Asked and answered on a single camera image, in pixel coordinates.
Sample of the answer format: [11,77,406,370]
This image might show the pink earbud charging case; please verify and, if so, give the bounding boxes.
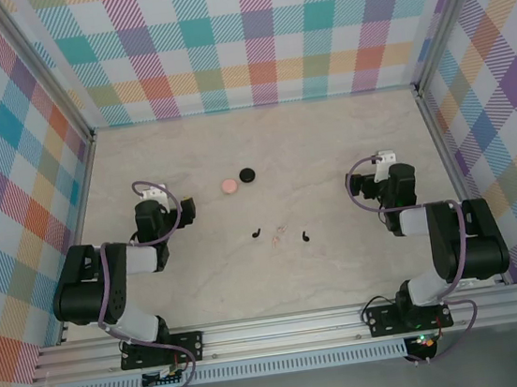
[220,177,241,197]

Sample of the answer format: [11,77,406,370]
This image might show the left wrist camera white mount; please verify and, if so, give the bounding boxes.
[138,182,170,203]

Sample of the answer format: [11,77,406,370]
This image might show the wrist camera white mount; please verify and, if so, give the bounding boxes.
[372,147,401,184]
[138,182,170,203]

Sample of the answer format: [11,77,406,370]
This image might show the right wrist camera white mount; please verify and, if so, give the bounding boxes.
[372,147,401,184]

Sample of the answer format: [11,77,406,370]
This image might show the aluminium side rail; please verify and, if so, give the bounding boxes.
[415,80,510,295]
[32,132,122,347]

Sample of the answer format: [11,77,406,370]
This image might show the thin black base wire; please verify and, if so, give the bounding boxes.
[357,292,401,329]

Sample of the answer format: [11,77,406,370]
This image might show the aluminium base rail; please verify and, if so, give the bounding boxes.
[25,283,517,387]

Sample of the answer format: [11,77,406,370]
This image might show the aluminium frame post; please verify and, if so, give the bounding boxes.
[0,0,97,156]
[404,0,505,95]

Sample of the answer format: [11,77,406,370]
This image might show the perforated grey cable duct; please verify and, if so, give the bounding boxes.
[53,341,411,387]

